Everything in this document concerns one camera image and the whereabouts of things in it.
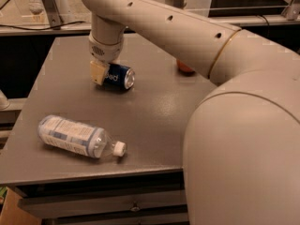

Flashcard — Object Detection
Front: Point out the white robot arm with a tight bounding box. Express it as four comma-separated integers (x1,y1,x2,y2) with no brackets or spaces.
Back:
82,0,300,225

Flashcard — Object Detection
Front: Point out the metal drawer knob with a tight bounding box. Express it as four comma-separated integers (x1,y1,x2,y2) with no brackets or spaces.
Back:
129,204,141,212

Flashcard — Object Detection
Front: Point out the clear plastic water bottle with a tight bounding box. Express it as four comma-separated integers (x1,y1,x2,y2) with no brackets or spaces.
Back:
37,115,127,158

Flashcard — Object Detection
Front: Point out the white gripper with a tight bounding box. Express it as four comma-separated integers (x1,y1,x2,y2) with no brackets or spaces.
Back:
89,33,124,85

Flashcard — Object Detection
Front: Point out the blue pepsi can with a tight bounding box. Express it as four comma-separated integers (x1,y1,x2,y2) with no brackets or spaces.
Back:
104,64,135,90

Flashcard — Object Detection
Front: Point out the grey drawer cabinet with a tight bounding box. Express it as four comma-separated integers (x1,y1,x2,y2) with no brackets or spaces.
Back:
0,34,214,225

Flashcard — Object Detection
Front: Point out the left metal bracket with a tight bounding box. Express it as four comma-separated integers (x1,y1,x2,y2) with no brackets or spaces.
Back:
41,0,62,29

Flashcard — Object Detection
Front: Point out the red apple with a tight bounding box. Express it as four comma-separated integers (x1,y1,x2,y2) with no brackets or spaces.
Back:
176,60,194,73

